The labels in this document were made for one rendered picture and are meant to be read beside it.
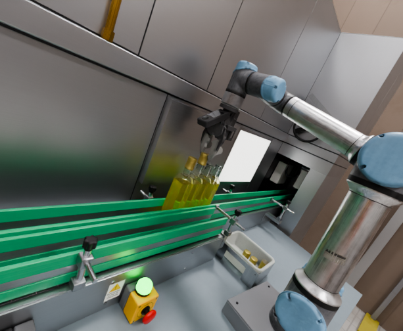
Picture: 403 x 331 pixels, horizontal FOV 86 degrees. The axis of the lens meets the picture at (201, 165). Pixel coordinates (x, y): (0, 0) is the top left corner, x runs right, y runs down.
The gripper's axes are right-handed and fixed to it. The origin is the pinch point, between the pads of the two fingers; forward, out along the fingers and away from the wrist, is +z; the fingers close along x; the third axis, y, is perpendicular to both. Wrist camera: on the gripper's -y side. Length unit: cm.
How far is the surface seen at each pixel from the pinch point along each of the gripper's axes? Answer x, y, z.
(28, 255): -5, -50, 27
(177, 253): -14.9, -11.8, 30.0
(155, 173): 12.2, -8.9, 14.7
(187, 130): 12.1, -1.5, -5.3
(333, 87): 1, 102, -61
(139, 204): 3.5, -18.5, 22.5
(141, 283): -18.4, -27.1, 32.3
